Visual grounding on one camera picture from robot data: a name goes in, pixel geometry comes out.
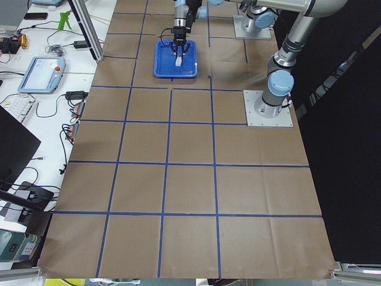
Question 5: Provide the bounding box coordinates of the aluminium frame post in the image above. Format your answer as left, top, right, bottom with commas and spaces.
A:
68, 0, 104, 63

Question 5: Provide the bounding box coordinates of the green plastic clamp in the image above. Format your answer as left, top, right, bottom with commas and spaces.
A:
57, 11, 72, 30

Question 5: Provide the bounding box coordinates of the white keyboard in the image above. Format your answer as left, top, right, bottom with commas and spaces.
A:
1, 94, 38, 125

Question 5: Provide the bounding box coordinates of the blue plastic tray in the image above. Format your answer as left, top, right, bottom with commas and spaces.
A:
154, 40, 198, 78

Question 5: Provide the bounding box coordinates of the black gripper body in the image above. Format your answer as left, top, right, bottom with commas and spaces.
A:
171, 26, 186, 48

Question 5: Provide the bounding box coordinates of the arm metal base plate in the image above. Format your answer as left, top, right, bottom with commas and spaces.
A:
243, 90, 293, 128
233, 15, 273, 40

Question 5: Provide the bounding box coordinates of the black power adapter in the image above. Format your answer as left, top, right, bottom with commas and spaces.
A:
73, 41, 88, 49

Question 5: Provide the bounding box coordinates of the black monitor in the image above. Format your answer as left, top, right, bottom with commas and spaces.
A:
0, 107, 41, 191

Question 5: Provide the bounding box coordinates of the black phone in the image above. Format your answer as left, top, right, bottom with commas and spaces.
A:
23, 13, 48, 20

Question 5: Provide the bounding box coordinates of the white building block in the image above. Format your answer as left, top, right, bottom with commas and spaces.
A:
175, 53, 183, 67

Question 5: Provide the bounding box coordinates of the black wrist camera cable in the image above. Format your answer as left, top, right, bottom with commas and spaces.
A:
158, 27, 175, 47

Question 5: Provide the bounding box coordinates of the robot teach pendant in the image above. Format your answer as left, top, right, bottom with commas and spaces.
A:
17, 57, 66, 94

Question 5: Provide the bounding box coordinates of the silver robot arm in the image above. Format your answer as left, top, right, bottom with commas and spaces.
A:
239, 1, 346, 119
170, 0, 207, 59

